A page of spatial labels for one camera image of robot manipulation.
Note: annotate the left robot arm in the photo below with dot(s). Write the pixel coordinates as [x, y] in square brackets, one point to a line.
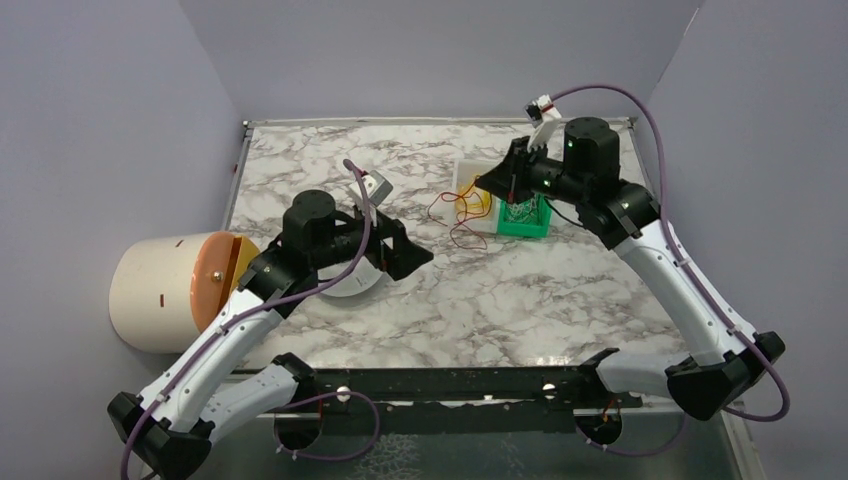
[174, 422]

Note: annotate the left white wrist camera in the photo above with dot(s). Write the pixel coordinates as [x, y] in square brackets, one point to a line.
[377, 187]

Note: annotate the green plastic bin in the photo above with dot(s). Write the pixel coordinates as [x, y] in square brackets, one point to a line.
[530, 219]

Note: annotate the white perforated cable spool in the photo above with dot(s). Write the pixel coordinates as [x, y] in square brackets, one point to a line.
[360, 280]

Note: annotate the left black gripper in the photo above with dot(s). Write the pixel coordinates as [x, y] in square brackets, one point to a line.
[382, 240]

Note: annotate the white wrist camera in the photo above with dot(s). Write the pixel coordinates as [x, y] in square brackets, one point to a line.
[545, 118]
[377, 187]

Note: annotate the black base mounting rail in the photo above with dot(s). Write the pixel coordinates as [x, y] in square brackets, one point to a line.
[454, 400]

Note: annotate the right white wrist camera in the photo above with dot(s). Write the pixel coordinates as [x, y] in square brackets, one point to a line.
[545, 118]

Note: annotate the white plastic bin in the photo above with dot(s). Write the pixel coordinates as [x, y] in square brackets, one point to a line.
[477, 208]

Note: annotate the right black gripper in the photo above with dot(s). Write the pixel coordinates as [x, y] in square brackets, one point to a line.
[520, 168]

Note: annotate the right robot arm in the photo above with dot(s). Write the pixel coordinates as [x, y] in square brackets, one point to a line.
[726, 355]

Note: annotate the cream cylinder winding machine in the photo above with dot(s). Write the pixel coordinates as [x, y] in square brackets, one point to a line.
[166, 291]

